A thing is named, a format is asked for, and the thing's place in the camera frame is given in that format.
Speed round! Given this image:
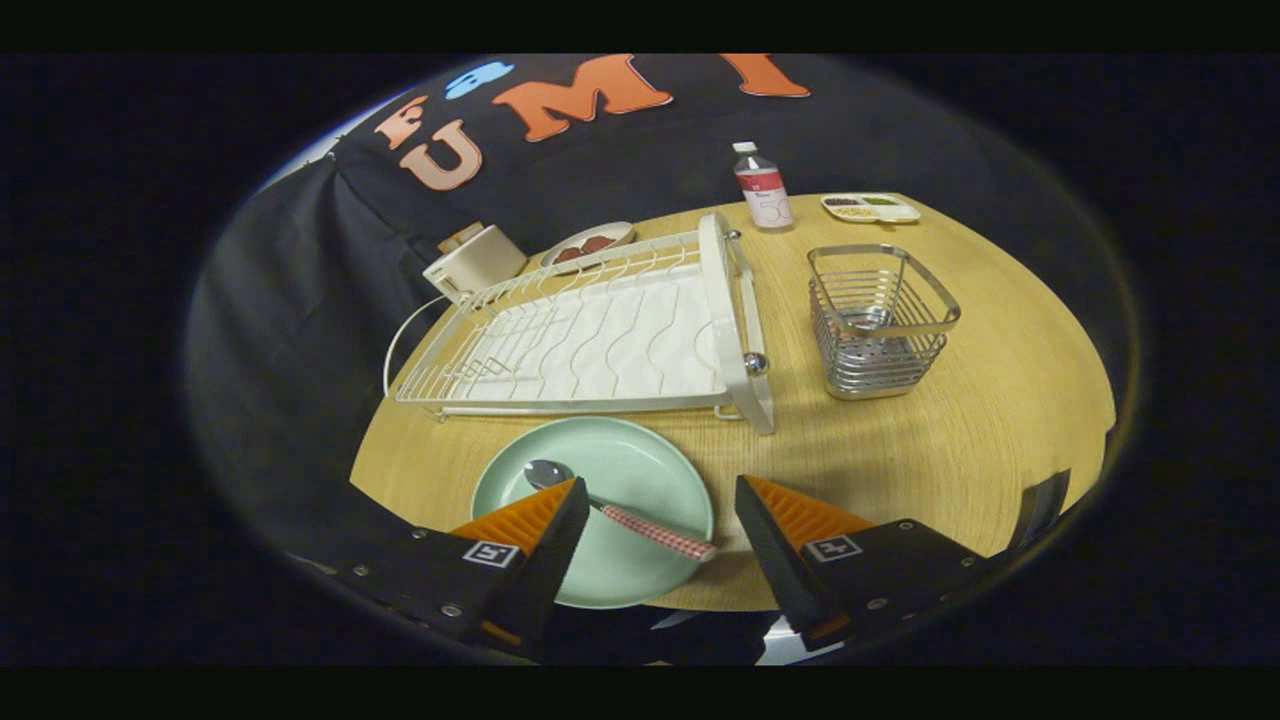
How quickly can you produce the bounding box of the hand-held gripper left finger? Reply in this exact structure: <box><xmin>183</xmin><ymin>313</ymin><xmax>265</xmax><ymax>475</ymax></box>
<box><xmin>340</xmin><ymin>477</ymin><xmax>591</xmax><ymax>661</ymax></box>

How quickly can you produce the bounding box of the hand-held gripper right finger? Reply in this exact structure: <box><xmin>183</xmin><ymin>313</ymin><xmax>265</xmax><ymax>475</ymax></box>
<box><xmin>735</xmin><ymin>475</ymin><xmax>1001</xmax><ymax>651</ymax></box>

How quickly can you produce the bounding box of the spoon with red checked handle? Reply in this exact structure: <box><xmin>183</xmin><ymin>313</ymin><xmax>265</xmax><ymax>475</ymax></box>
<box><xmin>523</xmin><ymin>459</ymin><xmax>719</xmax><ymax>563</ymax></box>

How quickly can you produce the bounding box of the pale green plate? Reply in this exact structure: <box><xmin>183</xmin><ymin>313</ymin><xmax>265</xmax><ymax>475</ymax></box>
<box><xmin>470</xmin><ymin>416</ymin><xmax>716</xmax><ymax>610</ymax></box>

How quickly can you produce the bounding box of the metal wire basket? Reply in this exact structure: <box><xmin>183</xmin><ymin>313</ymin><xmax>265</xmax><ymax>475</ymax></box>
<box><xmin>807</xmin><ymin>244</ymin><xmax>962</xmax><ymax>401</ymax></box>

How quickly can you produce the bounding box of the white wire dish rack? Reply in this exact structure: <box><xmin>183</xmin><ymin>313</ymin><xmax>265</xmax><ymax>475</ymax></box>
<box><xmin>383</xmin><ymin>212</ymin><xmax>777</xmax><ymax>436</ymax></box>

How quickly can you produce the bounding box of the white oval plate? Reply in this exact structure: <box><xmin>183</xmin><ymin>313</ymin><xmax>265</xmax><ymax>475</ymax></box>
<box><xmin>540</xmin><ymin>221</ymin><xmax>637</xmax><ymax>273</ymax></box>

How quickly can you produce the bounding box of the white toaster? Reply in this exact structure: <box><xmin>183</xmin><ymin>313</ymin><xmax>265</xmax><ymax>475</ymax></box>
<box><xmin>422</xmin><ymin>224</ymin><xmax>529</xmax><ymax>306</ymax></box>

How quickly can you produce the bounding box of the clear bottle with red label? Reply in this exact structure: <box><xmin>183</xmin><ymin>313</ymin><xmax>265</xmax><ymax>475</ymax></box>
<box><xmin>732</xmin><ymin>141</ymin><xmax>796</xmax><ymax>233</ymax></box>

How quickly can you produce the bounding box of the white divided tray of beans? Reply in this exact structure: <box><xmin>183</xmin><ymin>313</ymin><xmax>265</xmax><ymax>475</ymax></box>
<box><xmin>821</xmin><ymin>193</ymin><xmax>922</xmax><ymax>225</ymax></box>

